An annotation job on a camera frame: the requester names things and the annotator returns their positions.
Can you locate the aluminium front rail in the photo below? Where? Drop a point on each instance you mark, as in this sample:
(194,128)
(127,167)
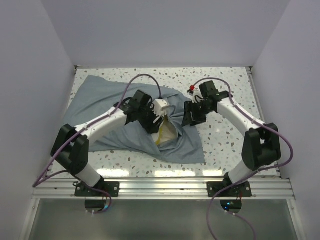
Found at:
(183,188)

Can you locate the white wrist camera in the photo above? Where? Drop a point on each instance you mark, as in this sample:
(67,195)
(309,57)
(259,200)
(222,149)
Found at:
(160,109)
(195,94)

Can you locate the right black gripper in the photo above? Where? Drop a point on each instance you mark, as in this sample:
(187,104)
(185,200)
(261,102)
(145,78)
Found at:
(189,107)

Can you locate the grey-blue pillowcase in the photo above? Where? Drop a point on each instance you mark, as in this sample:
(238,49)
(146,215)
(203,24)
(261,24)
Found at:
(97,95)

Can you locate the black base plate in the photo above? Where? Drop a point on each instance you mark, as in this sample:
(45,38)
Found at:
(241,190)
(102,189)

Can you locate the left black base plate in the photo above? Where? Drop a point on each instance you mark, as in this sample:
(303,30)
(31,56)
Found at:
(102,189)

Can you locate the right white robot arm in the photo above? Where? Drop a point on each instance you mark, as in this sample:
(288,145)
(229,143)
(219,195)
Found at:
(261,144)

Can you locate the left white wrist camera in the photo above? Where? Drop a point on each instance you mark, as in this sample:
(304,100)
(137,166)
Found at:
(160,109)

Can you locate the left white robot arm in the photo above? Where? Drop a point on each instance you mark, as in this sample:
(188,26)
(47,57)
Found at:
(71,147)

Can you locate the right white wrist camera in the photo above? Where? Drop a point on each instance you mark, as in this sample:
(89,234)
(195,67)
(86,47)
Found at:
(195,94)

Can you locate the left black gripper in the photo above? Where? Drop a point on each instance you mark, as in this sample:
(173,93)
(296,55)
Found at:
(150,127)

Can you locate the white pillow yellow edge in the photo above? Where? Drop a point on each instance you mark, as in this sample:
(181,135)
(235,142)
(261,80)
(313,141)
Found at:
(166,132)

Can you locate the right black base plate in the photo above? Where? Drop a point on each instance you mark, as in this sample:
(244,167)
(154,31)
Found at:
(241,190)

